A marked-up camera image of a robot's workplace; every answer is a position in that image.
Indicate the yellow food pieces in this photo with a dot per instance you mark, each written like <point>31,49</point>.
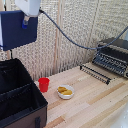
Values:
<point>65,90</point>

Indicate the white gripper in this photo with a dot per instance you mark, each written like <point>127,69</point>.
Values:
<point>29,6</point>

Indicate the woven bamboo folding screen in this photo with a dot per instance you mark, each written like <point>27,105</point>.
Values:
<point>66,20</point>

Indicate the black open suitcase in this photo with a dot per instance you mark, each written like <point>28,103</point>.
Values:
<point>20,96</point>

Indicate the red plastic cup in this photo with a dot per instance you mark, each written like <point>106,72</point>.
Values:
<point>43,84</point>

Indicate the black toaster oven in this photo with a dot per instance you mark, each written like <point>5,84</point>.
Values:
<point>113,56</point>

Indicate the white ceramic bowl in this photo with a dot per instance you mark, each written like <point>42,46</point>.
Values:
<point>65,95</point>

